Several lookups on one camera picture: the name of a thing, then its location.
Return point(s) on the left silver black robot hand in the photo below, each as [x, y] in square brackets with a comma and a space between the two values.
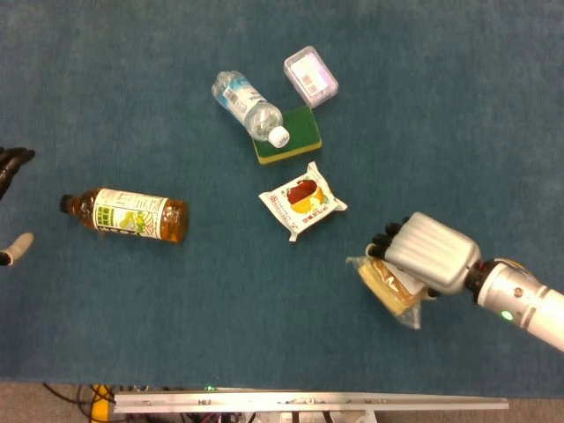
[13, 161]

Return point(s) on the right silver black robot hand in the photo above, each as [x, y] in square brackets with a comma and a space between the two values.
[432, 255]

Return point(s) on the bread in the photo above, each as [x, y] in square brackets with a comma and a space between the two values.
[388, 291]

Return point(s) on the brown tea bottle green label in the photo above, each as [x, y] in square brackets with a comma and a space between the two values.
[128, 216]

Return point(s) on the white snack packet red print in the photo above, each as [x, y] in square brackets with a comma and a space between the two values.
[304, 202]

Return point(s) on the green yellow sponge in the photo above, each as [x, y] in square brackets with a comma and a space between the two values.
[302, 136]

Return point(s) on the clear water bottle white cap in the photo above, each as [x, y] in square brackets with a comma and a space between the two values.
[251, 110]

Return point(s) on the blue felt table cloth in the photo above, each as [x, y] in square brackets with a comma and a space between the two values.
[264, 308]

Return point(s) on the clear plastic box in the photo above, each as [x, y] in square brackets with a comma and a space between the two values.
[310, 77]

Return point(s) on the aluminium rail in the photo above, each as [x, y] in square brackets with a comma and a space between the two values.
[308, 402]

